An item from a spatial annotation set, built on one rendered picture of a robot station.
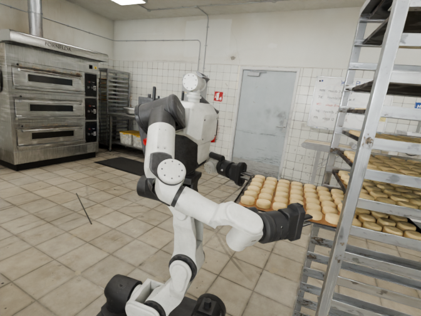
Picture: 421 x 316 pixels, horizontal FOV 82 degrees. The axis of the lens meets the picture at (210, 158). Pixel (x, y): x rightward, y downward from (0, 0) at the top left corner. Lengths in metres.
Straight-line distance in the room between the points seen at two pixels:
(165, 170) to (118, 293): 1.04
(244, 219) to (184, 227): 0.52
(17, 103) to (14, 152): 0.74
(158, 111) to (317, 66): 4.07
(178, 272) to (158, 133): 0.71
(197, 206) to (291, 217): 0.29
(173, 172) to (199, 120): 0.34
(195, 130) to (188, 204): 0.37
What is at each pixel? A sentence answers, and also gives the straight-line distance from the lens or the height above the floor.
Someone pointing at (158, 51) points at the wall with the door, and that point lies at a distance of 6.07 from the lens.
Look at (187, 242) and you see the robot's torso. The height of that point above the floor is 0.74.
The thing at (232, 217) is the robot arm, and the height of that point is 1.10.
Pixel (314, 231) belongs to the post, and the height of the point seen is 0.82.
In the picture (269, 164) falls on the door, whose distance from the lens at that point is 4.88.
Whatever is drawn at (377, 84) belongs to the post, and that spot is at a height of 1.47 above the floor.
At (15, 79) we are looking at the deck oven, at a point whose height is 1.38.
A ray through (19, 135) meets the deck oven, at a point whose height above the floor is 0.57.
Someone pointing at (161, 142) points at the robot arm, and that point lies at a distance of 0.75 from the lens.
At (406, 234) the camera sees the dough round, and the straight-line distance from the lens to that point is 0.97.
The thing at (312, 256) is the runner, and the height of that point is 0.69.
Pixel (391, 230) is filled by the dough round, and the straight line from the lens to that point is 0.95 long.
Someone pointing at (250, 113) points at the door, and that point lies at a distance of 4.90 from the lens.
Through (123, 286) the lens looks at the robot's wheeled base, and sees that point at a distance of 1.59.
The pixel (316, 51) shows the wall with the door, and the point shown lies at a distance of 4.76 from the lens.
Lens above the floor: 1.39
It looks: 13 degrees down
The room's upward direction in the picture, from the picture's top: 6 degrees clockwise
